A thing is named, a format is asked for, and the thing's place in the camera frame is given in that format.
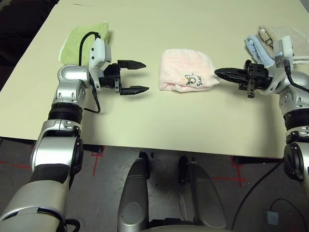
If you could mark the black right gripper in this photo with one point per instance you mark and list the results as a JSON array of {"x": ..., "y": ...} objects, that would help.
[{"x": 258, "y": 77}]

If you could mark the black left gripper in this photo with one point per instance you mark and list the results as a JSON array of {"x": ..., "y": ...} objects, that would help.
[{"x": 109, "y": 77}]

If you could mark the pink towel with embroidery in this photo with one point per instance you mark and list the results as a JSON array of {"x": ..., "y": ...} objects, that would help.
[{"x": 186, "y": 70}]

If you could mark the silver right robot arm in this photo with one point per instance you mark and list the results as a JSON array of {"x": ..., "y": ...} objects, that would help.
[{"x": 292, "y": 101}]

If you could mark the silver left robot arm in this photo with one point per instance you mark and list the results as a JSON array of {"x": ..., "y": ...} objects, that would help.
[{"x": 55, "y": 157}]

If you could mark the light blue folded towel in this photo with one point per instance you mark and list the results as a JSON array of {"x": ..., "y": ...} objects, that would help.
[{"x": 258, "y": 49}]

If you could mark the green folded towel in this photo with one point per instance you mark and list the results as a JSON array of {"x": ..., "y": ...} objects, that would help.
[{"x": 72, "y": 46}]

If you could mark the beige folded towel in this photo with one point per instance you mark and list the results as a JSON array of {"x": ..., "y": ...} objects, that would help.
[{"x": 299, "y": 48}]

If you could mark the small grey floor box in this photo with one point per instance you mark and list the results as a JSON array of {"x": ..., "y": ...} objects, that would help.
[{"x": 271, "y": 216}]

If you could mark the beige robot waist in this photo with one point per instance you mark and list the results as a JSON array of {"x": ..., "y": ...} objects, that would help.
[{"x": 186, "y": 229}]

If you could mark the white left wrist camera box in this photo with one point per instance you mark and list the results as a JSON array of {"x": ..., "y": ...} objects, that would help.
[{"x": 99, "y": 53}]

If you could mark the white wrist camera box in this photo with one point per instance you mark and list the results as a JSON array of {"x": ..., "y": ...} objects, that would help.
[
  {"x": 99, "y": 53},
  {"x": 287, "y": 48}
]

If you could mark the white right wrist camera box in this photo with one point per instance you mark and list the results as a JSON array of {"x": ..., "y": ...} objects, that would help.
[{"x": 287, "y": 48}]

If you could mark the black table frame bar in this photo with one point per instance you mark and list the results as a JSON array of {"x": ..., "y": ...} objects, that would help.
[
  {"x": 253, "y": 160},
  {"x": 99, "y": 151}
]

